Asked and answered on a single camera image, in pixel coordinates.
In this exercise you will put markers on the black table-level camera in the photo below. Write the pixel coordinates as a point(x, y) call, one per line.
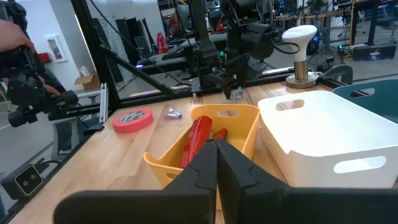
point(28, 180)

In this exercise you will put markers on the silver aluminium extrusion piece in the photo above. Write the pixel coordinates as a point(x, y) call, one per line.
point(103, 102)

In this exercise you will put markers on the person's hand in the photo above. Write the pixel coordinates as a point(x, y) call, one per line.
point(51, 90)
point(12, 37)

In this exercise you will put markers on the cardboard box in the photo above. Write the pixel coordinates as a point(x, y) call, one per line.
point(90, 82)

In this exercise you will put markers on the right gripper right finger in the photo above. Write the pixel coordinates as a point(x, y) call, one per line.
point(264, 202)

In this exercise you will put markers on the red wall box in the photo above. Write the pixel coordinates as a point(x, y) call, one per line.
point(44, 57)

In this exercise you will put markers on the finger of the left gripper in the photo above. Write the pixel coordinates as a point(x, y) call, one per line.
point(225, 84)
point(242, 81)

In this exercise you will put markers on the pink tape roll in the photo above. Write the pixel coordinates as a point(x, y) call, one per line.
point(133, 126)

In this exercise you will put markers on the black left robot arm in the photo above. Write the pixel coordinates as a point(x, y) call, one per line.
point(248, 34)

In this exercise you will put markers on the white wall cabinet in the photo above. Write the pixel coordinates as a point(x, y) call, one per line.
point(56, 48)

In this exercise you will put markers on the yellow plastic bin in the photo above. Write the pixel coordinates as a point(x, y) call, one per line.
point(239, 130)

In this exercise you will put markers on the white mushroom table lamp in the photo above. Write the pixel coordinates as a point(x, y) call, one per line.
point(300, 34)

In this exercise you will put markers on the teal plastic bin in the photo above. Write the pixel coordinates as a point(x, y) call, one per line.
point(385, 102)

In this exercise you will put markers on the white plastic bin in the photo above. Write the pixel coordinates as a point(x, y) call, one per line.
point(311, 140)

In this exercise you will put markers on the lilac staple remover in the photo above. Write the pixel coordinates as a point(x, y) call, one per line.
point(171, 116)

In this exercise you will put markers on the red stapler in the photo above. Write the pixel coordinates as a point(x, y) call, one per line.
point(196, 140)

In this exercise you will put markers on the black box with logo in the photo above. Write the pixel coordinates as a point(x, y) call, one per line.
point(373, 52)

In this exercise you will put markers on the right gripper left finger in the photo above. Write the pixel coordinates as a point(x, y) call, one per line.
point(186, 202)

